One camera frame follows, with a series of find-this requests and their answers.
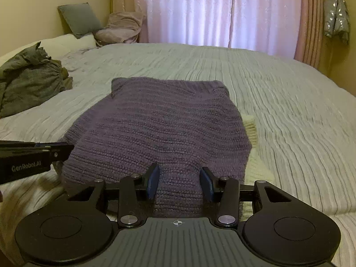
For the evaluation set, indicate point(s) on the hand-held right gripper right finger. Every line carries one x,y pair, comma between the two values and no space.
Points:
207,183

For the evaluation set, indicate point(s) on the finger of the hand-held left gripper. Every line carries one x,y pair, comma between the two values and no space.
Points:
41,148

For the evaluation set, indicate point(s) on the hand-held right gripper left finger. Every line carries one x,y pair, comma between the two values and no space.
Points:
153,182

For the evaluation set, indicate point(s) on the purple and cream knit sweater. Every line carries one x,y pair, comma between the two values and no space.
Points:
167,130

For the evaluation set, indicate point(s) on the grey plaid garment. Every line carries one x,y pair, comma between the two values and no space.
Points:
30,80

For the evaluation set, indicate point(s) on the long white pillow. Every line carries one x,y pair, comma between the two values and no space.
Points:
69,41

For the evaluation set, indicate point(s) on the grey striped bedspread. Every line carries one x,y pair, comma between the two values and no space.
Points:
292,103

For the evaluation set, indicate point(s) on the grey square pillow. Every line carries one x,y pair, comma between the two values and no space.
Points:
80,19

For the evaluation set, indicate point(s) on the crumpled pink blanket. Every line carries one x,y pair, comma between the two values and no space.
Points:
119,27

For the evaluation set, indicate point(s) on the sheer pink curtain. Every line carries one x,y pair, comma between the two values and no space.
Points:
208,11

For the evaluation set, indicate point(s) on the silver puffer jacket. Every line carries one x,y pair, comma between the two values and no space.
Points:
336,16

